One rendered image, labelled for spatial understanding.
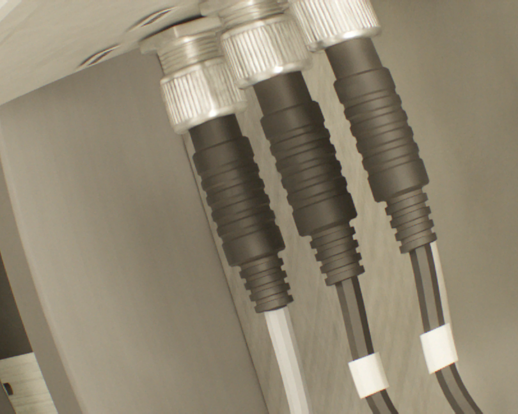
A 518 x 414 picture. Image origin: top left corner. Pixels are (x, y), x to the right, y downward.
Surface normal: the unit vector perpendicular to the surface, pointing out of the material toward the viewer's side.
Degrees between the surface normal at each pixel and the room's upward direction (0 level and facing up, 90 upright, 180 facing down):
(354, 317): 51
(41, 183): 44
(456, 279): 90
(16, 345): 39
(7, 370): 27
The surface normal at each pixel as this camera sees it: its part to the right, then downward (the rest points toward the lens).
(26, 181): 0.36, -0.14
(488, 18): -0.88, 0.28
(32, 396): 0.27, -0.42
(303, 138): 0.07, -0.07
